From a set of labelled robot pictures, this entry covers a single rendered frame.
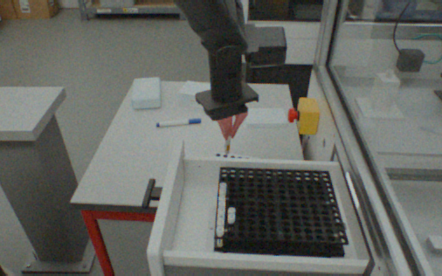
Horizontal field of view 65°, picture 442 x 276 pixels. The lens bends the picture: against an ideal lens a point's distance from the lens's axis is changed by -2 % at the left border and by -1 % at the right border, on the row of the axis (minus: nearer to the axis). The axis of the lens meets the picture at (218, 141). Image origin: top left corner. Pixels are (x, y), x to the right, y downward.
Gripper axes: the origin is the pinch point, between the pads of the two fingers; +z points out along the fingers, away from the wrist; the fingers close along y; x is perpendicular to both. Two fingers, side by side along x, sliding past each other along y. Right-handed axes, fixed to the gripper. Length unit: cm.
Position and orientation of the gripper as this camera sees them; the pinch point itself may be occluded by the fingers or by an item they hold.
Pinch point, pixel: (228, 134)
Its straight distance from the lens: 69.2
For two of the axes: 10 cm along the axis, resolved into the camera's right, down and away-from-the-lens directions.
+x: -4.0, -5.5, 7.3
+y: 9.1, -2.9, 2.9
